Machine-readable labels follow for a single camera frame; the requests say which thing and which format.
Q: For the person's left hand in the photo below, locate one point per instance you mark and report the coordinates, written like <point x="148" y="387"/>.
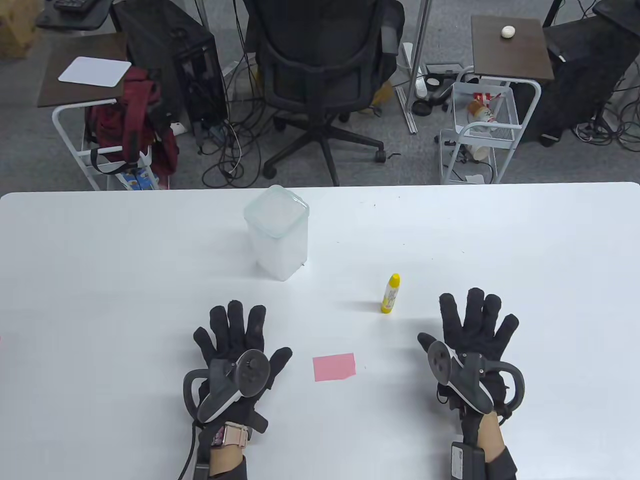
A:
<point x="235" y="330"/>

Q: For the person's right hand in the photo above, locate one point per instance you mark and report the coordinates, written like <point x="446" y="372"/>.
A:
<point x="475" y="330"/>

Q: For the yellow liquid glue bottle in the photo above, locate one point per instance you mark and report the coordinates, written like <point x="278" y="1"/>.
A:
<point x="389" y="300"/>

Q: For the clear plastic container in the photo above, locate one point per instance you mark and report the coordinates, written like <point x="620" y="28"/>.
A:
<point x="275" y="235"/>

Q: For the pink card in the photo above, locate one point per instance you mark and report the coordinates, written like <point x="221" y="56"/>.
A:
<point x="334" y="367"/>

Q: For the person's left forearm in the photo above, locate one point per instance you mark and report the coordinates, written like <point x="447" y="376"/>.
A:
<point x="227" y="462"/>

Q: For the black and white controller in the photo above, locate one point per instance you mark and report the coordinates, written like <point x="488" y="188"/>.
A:
<point x="220" y="395"/>
<point x="470" y="385"/>

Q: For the pink wristwatch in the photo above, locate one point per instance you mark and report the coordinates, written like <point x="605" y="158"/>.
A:
<point x="232" y="435"/>

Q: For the black wrist battery box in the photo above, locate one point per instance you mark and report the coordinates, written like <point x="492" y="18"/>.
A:
<point x="201" y="472"/>
<point x="465" y="462"/>

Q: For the blue snack box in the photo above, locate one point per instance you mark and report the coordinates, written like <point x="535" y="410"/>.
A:
<point x="137" y="180"/>

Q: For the white power adapter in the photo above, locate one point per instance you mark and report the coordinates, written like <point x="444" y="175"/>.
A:
<point x="178" y="128"/>

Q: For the orange and white paper cup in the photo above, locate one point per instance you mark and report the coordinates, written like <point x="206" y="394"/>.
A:
<point x="482" y="112"/>

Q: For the black round lid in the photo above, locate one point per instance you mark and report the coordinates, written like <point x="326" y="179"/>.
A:
<point x="421" y="108"/>

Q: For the red and white packet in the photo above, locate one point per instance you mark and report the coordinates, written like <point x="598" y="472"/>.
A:
<point x="485" y="96"/>

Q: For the dark red backpack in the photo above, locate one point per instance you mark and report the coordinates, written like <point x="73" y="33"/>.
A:
<point x="130" y="115"/>

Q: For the brown top side table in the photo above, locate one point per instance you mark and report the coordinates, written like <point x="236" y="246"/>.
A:
<point x="510" y="55"/>
<point x="60" y="90"/>

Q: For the large black case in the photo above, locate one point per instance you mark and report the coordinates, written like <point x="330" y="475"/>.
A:
<point x="580" y="65"/>

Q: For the black office chair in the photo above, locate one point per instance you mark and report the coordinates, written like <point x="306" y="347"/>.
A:
<point x="315" y="55"/>

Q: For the black computer tower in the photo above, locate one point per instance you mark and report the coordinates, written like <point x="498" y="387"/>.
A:
<point x="165" y="45"/>

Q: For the white rectangular pad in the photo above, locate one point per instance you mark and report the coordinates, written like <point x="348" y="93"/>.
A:
<point x="95" y="71"/>

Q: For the small white round object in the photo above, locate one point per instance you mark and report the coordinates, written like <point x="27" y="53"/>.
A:
<point x="508" y="32"/>

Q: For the black keyboard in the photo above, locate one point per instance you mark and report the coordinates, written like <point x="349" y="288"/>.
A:
<point x="72" y="4"/>

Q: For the brown cardboard box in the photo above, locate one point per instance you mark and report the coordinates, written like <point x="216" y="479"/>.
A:
<point x="15" y="35"/>

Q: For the silver aluminium post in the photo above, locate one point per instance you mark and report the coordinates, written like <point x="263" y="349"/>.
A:
<point x="202" y="12"/>
<point x="420" y="30"/>

